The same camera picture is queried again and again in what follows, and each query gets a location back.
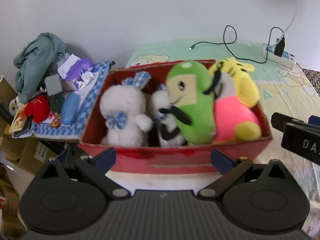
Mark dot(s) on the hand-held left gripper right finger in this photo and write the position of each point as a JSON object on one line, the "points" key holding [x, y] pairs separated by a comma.
{"points": [[221, 160]]}

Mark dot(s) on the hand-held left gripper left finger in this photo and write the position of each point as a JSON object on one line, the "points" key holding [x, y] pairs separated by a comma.
{"points": [[105, 158]]}

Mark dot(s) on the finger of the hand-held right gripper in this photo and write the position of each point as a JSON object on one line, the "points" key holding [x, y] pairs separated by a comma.
{"points": [[280, 120], [315, 120]]}

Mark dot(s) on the yellow plush tiger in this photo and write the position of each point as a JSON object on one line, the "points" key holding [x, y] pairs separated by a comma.
{"points": [[230, 115]]}

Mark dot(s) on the red cardboard box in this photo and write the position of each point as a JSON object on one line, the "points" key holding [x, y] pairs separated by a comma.
{"points": [[175, 160]]}

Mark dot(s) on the green plush toy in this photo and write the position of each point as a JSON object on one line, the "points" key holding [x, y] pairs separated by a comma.
{"points": [[197, 120]]}

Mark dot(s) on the white plush rabbit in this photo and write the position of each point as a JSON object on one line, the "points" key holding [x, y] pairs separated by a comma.
{"points": [[122, 100]]}

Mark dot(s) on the black and white plush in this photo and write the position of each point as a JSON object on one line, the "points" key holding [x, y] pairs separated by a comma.
{"points": [[160, 102]]}

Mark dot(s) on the brown patterned cloth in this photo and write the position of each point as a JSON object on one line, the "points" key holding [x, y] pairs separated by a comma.
{"points": [[313, 80]]}

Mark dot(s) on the white power strip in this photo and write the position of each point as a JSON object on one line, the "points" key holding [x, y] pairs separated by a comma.
{"points": [[287, 60]]}

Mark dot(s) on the blue glasses case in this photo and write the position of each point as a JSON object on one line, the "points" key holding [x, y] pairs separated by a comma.
{"points": [[70, 108]]}

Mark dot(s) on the blue checkered cloth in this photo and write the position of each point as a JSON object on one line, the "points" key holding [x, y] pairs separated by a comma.
{"points": [[87, 100]]}

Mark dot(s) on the black charger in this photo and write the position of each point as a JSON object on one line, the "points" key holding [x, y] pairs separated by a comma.
{"points": [[279, 47]]}

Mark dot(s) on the brown cardboard box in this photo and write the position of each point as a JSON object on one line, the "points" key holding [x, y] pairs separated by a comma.
{"points": [[8, 205], [22, 155]]}

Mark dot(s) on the red plush toy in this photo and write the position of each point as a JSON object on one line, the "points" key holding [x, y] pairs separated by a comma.
{"points": [[37, 108]]}

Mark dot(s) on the small grey box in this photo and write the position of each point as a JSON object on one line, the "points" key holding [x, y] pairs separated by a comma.
{"points": [[53, 85]]}

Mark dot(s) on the purple tissue pack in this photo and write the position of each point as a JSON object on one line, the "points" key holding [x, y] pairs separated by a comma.
{"points": [[80, 70]]}

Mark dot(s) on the picture card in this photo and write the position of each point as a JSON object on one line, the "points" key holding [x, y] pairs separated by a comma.
{"points": [[18, 120]]}

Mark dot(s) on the grey green cloth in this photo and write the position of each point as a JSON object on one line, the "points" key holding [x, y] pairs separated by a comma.
{"points": [[32, 55]]}

